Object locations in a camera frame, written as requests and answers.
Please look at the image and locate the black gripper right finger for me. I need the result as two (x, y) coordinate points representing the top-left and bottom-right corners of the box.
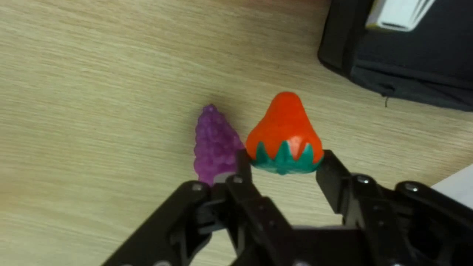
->
(316, 149), (473, 266)

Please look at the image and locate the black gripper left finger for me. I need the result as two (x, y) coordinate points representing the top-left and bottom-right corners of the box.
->
(101, 149), (295, 266)

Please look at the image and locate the red strawberry plush toy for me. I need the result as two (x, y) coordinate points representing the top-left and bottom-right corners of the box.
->
(245, 91), (323, 174)

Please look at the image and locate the yellow-white book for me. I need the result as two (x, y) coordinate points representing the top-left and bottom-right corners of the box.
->
(364, 0), (435, 32)

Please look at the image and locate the orange-white abc book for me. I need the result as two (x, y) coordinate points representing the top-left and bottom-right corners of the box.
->
(432, 164), (473, 208)

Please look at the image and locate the purple grape plush toy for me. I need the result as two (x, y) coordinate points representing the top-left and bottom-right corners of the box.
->
(193, 105), (243, 185)

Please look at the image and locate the black fabric box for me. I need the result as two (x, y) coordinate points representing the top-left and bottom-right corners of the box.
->
(317, 0), (473, 112)

